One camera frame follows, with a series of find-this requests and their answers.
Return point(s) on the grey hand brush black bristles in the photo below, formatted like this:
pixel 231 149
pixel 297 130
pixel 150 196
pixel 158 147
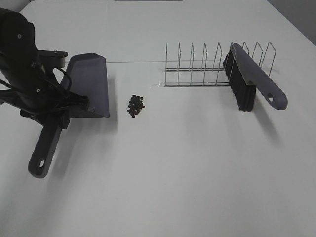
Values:
pixel 245 77

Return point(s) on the grey plastic dustpan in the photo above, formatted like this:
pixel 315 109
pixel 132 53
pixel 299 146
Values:
pixel 89 72

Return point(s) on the black cable bundle left arm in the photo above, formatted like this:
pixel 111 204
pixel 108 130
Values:
pixel 39 101

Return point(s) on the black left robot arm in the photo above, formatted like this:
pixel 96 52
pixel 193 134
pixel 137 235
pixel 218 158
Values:
pixel 17 45

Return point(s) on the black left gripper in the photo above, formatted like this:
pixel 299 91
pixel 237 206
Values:
pixel 29 78

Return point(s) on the metal wire rack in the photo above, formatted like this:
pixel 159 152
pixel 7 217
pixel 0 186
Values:
pixel 182 69

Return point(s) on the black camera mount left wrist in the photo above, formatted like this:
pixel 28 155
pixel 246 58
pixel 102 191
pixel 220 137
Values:
pixel 53 59

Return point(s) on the pile of coffee beans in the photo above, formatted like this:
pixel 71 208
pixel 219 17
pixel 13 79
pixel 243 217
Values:
pixel 135 105

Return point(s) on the clear tape piece front left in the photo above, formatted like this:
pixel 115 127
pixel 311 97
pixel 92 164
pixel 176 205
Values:
pixel 157 85

